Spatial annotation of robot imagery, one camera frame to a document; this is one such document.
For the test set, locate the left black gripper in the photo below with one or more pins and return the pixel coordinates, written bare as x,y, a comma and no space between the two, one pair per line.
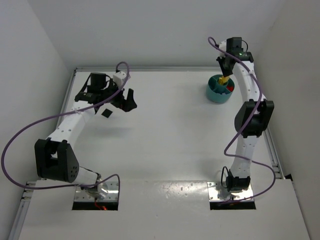
121,99

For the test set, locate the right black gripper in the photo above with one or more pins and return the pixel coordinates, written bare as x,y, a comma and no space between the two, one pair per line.
226,65

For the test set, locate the yellow lego brick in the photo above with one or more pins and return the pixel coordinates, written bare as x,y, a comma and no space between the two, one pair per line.
223,80

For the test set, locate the black lego plate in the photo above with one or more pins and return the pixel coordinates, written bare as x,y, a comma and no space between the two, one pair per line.
106,113

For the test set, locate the red lego brick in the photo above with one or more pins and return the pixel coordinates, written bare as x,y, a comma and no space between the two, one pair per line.
230,88

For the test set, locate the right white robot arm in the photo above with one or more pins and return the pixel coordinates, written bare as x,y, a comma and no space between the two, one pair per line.
252,118

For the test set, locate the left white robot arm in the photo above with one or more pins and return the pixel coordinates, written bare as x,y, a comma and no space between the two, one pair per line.
54,156

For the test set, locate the teal divided round container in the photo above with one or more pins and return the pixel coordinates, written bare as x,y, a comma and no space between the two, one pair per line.
218,93

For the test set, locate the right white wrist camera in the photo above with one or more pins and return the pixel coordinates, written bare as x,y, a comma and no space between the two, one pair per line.
222,47

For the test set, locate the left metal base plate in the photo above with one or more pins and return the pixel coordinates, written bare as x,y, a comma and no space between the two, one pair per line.
103,193

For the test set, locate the metal base plate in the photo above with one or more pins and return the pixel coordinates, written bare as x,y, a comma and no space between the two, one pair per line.
103,193
217,193

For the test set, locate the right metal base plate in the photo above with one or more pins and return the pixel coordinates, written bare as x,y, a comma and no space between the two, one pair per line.
217,193

